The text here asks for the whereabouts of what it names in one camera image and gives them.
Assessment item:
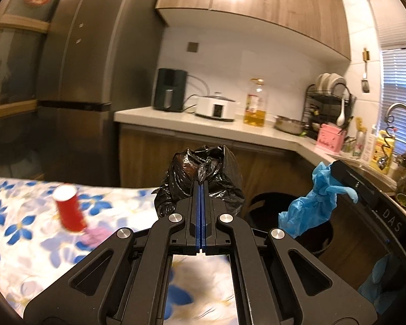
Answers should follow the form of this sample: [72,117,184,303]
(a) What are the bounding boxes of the white kitchen counter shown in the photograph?
[114,106,406,210]

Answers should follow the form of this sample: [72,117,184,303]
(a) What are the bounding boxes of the black trash bin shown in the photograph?
[248,192,334,258]

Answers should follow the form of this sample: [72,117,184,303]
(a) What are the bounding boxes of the person's right hand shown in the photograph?
[357,254,398,315]

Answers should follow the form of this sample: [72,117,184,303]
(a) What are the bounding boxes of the steel refrigerator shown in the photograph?
[37,0,166,188]

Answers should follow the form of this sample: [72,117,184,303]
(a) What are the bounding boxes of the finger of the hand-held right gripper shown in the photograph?
[330,160,381,207]

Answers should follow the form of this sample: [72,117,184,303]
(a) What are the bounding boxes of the black dish rack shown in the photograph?
[304,83,357,143]

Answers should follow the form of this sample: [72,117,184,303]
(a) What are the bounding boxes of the steel faucet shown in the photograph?
[386,103,406,177]

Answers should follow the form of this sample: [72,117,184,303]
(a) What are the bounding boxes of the blue flowered tablecloth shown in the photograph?
[0,175,237,325]

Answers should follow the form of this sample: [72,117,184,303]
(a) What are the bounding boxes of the wooden sliding glass door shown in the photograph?
[0,0,68,177]

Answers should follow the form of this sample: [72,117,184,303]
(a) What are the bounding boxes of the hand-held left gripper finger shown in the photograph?
[203,181,379,325]
[24,183,203,325]

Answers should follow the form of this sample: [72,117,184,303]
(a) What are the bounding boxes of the blue glove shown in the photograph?
[278,162,359,239]

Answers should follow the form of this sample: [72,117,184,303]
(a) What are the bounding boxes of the wooden wall cabinet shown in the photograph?
[156,0,352,61]

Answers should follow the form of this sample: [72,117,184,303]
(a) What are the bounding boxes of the hanging metal spatula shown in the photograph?
[360,48,371,93]

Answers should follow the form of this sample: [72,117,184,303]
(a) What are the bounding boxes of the white rice cooker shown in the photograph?
[194,92,238,122]

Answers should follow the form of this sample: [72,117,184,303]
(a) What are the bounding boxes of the cooking oil bottle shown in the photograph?
[244,79,269,127]

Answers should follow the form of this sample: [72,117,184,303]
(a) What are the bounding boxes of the white ladle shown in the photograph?
[336,91,346,126]

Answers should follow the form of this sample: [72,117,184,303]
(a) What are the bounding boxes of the wooden base cabinet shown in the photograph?
[118,123,393,278]

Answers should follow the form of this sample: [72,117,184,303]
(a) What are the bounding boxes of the pink storage box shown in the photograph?
[317,123,346,150]

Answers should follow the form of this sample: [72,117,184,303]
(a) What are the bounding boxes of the black plastic bag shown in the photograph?
[154,145,245,219]

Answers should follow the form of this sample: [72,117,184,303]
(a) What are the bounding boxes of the yellow package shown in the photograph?
[370,138,396,174]

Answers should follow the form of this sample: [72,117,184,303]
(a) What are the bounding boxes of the window blinds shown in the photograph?
[369,0,406,163]

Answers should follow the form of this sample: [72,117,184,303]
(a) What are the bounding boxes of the white plastic bottle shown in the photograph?
[360,125,378,161]

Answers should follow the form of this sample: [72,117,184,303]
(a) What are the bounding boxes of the stack of white dishes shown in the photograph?
[314,73,347,95]

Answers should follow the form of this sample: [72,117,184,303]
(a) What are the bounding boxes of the black air fryer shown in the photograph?
[152,68,189,112]

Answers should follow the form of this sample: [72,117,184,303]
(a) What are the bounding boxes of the black power cable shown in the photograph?
[184,93,204,113]

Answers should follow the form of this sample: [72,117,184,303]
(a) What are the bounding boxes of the steel mixing bowl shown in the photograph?
[274,115,308,135]

